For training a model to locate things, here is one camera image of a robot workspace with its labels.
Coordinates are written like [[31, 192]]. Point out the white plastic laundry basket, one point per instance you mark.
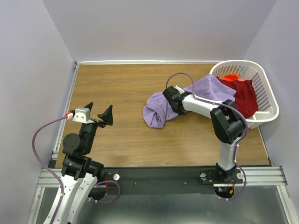
[[268, 109]]

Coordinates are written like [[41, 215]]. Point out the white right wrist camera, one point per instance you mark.
[[179, 89]]

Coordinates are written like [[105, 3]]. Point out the dark red t-shirt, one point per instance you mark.
[[245, 96]]

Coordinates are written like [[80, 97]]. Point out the lavender t-shirt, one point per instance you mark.
[[157, 109]]

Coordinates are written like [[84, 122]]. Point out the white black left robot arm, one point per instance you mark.
[[79, 173]]

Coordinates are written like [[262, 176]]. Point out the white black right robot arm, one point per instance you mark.
[[227, 123]]

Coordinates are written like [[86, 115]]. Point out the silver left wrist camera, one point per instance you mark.
[[82, 115]]

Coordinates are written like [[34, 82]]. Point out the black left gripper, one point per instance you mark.
[[107, 115]]

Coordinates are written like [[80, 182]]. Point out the orange t-shirt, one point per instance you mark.
[[231, 77]]

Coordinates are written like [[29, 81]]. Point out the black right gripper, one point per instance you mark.
[[183, 91]]

